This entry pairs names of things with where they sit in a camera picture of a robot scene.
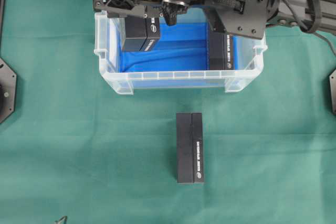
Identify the black realsense box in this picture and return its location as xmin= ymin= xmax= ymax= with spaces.
xmin=207 ymin=29 xmax=236 ymax=70
xmin=176 ymin=113 xmax=205 ymax=184
xmin=121 ymin=17 xmax=161 ymax=52

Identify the clear plastic storage case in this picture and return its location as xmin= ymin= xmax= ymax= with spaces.
xmin=94 ymin=11 xmax=267 ymax=95

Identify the blue cloth liner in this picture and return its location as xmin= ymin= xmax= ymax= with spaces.
xmin=119 ymin=23 xmax=239 ymax=72

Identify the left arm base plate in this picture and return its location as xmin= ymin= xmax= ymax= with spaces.
xmin=0 ymin=59 xmax=17 ymax=123

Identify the black camera cable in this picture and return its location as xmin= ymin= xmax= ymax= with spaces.
xmin=254 ymin=0 xmax=336 ymax=51

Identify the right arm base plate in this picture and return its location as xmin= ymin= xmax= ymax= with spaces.
xmin=329 ymin=69 xmax=336 ymax=115

